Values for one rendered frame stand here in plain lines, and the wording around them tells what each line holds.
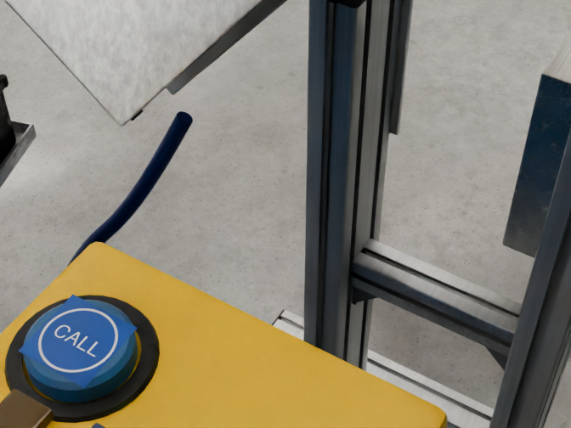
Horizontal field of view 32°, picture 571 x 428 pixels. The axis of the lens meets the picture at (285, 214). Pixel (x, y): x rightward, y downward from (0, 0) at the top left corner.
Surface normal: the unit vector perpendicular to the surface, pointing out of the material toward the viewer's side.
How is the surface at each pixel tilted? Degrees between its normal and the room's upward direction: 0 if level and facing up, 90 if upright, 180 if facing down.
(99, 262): 0
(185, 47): 55
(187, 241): 0
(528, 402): 90
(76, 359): 0
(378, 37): 90
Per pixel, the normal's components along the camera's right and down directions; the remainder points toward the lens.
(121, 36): 0.06, 0.20
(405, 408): 0.00, -0.69
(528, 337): -0.52, 0.62
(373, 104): 0.86, 0.37
